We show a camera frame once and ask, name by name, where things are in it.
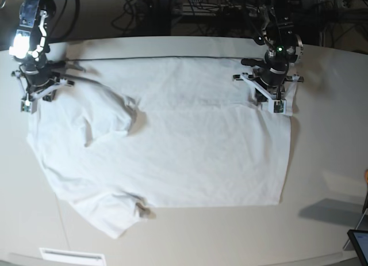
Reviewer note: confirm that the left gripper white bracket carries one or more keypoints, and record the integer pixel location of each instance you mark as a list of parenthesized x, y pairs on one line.
[(264, 97)]

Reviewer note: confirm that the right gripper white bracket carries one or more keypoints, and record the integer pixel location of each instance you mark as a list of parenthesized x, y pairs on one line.
[(35, 87)]

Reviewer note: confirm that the white T-shirt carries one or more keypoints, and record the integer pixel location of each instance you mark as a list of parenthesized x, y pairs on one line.
[(165, 133)]

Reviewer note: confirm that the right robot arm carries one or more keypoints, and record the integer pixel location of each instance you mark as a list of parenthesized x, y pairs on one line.
[(31, 40)]

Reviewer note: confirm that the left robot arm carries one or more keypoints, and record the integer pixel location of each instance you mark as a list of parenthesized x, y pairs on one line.
[(273, 78)]

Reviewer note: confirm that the black power strip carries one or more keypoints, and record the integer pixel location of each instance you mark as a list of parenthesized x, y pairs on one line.
[(212, 11)]

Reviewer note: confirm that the white label strip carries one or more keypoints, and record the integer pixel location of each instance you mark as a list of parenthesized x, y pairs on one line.
[(46, 252)]

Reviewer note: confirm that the tablet screen with stand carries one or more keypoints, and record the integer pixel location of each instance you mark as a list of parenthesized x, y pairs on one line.
[(357, 237)]

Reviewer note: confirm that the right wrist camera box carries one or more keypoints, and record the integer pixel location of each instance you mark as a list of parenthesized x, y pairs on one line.
[(28, 106)]

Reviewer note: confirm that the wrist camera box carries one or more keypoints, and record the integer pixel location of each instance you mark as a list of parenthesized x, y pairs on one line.
[(28, 106), (279, 106)]

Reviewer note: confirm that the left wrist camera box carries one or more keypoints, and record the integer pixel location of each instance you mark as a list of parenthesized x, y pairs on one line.
[(279, 106)]

